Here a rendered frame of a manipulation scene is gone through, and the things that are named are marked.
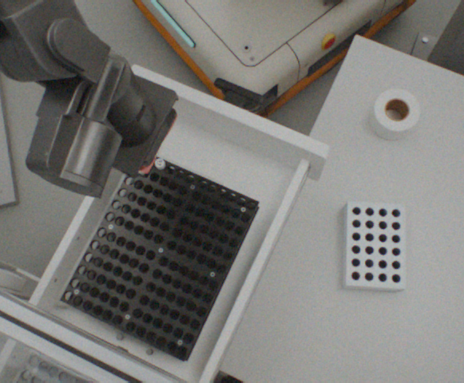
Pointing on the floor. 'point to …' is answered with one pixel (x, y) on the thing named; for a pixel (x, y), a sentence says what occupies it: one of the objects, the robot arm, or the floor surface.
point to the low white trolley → (259, 319)
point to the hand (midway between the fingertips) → (148, 150)
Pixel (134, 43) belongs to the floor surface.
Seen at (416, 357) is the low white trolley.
